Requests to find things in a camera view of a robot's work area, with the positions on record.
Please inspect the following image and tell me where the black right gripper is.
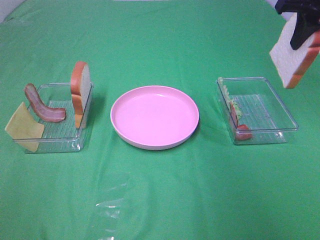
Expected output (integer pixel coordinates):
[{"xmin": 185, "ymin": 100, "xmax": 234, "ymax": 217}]
[{"xmin": 275, "ymin": 0, "xmax": 320, "ymax": 50}]

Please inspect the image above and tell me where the bread slice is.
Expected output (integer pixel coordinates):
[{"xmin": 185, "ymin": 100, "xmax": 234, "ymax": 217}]
[
  {"xmin": 70, "ymin": 61, "xmax": 91, "ymax": 129},
  {"xmin": 269, "ymin": 13, "xmax": 320, "ymax": 89}
]

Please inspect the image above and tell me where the green lettuce leaf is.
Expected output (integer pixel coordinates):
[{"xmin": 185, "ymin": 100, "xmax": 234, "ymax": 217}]
[{"xmin": 217, "ymin": 77, "xmax": 242, "ymax": 121}]

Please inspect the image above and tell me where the bacon strip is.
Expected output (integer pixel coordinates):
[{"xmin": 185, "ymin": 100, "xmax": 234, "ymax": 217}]
[
  {"xmin": 229, "ymin": 102, "xmax": 253, "ymax": 141},
  {"xmin": 24, "ymin": 83, "xmax": 67, "ymax": 123}
]

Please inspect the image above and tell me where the right clear plastic tray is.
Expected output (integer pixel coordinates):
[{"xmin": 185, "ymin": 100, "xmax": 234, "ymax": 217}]
[{"xmin": 216, "ymin": 76, "xmax": 299, "ymax": 145}]

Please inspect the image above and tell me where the clear plastic tray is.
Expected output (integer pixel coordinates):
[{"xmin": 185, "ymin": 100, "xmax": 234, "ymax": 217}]
[
  {"xmin": 216, "ymin": 76, "xmax": 299, "ymax": 145},
  {"xmin": 12, "ymin": 83, "xmax": 94, "ymax": 154}
]

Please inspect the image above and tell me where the pink round plate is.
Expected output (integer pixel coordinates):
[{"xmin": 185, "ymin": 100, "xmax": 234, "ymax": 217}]
[{"xmin": 110, "ymin": 85, "xmax": 200, "ymax": 151}]

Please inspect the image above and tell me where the green tablecloth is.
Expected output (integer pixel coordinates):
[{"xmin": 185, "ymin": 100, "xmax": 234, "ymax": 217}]
[{"xmin": 0, "ymin": 0, "xmax": 320, "ymax": 240}]

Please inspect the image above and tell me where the clear plastic film sheet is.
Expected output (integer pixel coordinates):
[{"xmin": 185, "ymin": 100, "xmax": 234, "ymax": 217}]
[{"xmin": 85, "ymin": 172, "xmax": 130, "ymax": 240}]

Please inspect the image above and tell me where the left clear plastic tray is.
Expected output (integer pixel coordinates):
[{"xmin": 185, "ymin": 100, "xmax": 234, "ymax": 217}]
[{"xmin": 12, "ymin": 83, "xmax": 94, "ymax": 154}]

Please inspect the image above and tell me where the yellow cheese slice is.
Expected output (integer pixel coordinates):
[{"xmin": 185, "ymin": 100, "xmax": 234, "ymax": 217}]
[{"xmin": 5, "ymin": 102, "xmax": 45, "ymax": 153}]

